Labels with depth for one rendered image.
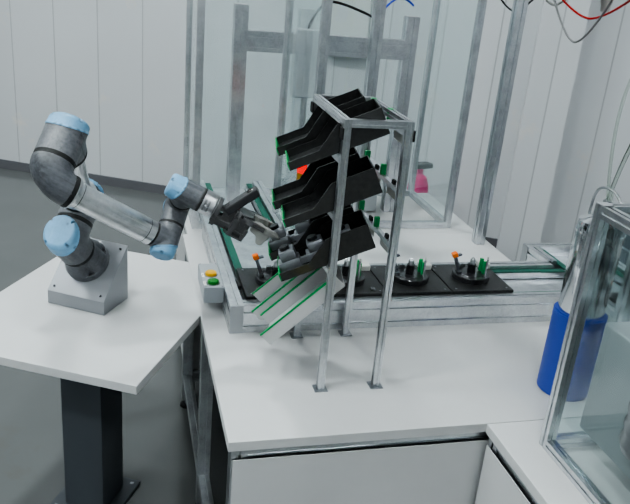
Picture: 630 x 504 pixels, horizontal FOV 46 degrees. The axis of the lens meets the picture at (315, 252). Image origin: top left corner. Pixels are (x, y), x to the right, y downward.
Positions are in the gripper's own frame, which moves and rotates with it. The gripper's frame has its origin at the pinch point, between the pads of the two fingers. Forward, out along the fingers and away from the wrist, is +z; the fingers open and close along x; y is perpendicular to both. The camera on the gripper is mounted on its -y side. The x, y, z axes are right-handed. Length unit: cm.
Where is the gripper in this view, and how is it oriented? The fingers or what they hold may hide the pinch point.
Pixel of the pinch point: (277, 231)
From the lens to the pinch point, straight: 227.7
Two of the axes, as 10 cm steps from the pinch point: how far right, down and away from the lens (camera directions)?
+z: 8.6, 4.4, 2.4
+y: -5.0, 8.2, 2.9
